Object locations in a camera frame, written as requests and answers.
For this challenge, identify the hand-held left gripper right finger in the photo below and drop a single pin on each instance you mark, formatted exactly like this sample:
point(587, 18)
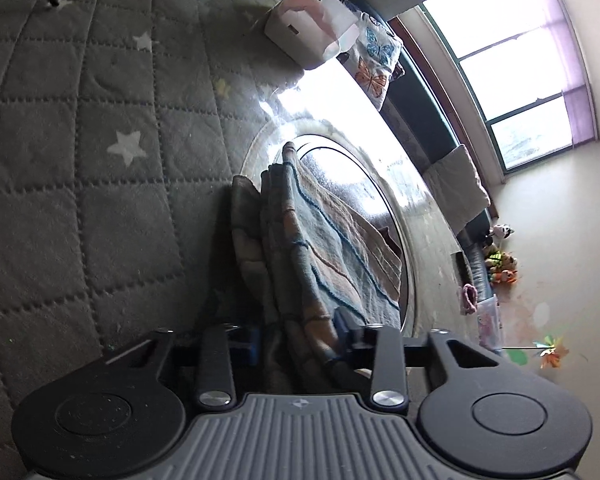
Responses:
point(343, 332)

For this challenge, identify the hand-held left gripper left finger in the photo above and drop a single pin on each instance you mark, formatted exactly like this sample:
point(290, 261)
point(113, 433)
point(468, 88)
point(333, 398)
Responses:
point(250, 349)

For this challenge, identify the striped blue brown cloth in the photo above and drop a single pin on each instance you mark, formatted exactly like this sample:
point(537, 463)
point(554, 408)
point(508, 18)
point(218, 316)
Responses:
point(305, 240)

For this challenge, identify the pink knitted item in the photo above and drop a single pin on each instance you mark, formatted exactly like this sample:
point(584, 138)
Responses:
point(469, 300)

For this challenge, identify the clear plastic container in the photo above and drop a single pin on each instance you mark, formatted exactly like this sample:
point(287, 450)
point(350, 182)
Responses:
point(489, 322)

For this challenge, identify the orange plush toy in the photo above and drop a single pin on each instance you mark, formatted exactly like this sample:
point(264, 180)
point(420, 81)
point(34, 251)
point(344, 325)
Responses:
point(505, 276)

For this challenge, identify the yellow green plush toy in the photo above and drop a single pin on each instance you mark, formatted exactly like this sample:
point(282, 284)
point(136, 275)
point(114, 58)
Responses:
point(500, 260)

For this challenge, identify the beige cushion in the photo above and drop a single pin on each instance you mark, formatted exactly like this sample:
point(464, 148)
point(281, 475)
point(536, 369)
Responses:
point(457, 185)

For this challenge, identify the black white plush toy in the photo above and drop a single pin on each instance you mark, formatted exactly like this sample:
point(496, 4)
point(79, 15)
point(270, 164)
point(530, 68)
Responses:
point(502, 231)

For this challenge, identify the colourful pinwheel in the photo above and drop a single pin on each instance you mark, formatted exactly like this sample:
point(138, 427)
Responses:
point(552, 355)

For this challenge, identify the dark sofa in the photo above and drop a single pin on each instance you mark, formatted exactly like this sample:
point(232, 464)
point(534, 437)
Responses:
point(422, 110)

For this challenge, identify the grey quilted star mat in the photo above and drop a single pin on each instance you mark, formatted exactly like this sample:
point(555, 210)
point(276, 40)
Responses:
point(80, 160)

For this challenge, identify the butterfly print pillow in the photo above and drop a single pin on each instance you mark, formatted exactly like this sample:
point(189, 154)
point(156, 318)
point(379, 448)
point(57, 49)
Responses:
point(375, 57)

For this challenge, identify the white tissue box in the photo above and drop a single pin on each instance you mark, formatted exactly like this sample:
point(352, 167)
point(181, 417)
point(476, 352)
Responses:
point(292, 27)

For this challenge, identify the window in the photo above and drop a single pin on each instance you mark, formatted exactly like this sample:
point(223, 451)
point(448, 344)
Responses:
point(510, 60)

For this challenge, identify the purple curtain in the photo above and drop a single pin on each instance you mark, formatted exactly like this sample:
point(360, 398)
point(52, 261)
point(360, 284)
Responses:
point(577, 60)

